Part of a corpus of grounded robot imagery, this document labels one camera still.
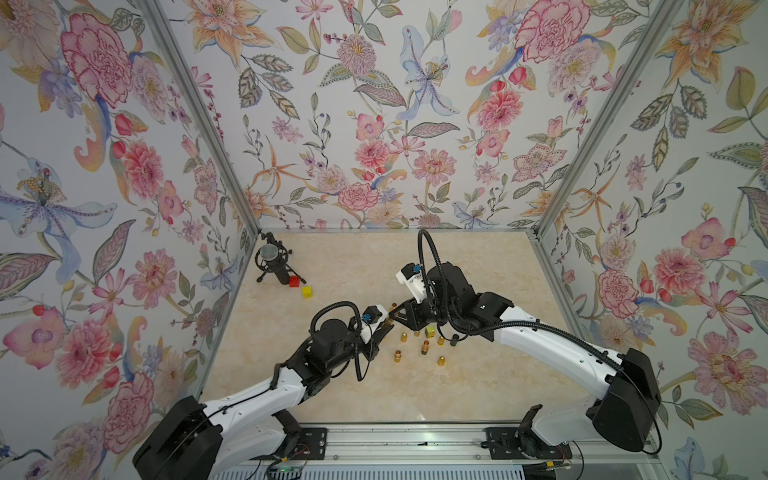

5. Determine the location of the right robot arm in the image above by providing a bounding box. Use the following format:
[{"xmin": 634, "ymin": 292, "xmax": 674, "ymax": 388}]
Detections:
[{"xmin": 390, "ymin": 229, "xmax": 661, "ymax": 459}]

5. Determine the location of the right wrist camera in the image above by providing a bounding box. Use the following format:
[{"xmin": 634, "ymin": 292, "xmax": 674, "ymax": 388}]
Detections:
[{"xmin": 396, "ymin": 263, "xmax": 427, "ymax": 304}]

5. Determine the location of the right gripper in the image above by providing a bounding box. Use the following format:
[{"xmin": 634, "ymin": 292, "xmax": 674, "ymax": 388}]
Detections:
[{"xmin": 389, "ymin": 295, "xmax": 463, "ymax": 332}]

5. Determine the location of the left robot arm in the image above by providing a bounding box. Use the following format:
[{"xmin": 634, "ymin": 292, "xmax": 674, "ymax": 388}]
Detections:
[{"xmin": 132, "ymin": 301, "xmax": 392, "ymax": 479}]

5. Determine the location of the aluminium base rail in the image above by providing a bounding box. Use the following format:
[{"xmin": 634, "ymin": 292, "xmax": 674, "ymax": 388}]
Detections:
[{"xmin": 146, "ymin": 422, "xmax": 667, "ymax": 480}]

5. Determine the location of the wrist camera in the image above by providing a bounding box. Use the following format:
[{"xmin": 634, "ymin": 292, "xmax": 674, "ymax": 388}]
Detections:
[
  {"xmin": 361, "ymin": 305, "xmax": 388, "ymax": 332},
  {"xmin": 396, "ymin": 263, "xmax": 427, "ymax": 304}
]

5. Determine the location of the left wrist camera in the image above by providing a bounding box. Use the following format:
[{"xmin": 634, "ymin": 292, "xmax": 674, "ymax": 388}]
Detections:
[{"xmin": 361, "ymin": 305, "xmax": 388, "ymax": 332}]

